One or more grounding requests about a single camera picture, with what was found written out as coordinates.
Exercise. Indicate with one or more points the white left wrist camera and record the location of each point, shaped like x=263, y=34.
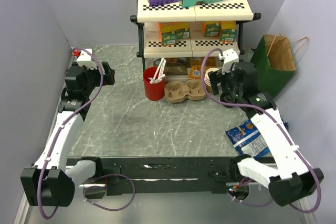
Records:
x=84, y=60

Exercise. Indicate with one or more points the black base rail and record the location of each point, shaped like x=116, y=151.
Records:
x=170, y=174

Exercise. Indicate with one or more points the stacked paper cups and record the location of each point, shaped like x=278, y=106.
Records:
x=207, y=79

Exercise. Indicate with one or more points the blue chips bag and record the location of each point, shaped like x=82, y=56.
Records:
x=246, y=139

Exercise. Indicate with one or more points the white wrapped straws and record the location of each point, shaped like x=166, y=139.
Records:
x=159, y=73

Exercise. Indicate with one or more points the green yellow box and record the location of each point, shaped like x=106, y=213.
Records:
x=171, y=32
x=225, y=31

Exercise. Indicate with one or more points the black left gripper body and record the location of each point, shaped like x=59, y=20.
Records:
x=93, y=78

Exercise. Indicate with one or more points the orange snack bag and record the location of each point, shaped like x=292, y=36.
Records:
x=196, y=64

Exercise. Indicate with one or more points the green paper bag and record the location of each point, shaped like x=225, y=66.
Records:
x=274, y=58

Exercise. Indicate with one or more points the red plastic cup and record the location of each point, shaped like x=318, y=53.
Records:
x=155, y=91

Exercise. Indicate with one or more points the cream black shelf rack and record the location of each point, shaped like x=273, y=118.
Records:
x=197, y=45

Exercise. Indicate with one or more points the green yellow box left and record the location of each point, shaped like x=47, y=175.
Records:
x=171, y=32

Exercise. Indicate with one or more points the brown cardboard cup carrier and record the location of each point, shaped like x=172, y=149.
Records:
x=176, y=91

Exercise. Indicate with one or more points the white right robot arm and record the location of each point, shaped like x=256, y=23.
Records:
x=293, y=178

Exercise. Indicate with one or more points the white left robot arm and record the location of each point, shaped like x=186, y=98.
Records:
x=47, y=182

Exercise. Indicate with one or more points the green yellow box right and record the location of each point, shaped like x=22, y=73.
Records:
x=225, y=31

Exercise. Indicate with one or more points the brown snack bag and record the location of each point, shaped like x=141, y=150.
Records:
x=176, y=69

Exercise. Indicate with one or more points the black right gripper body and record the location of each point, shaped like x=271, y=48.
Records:
x=228, y=84

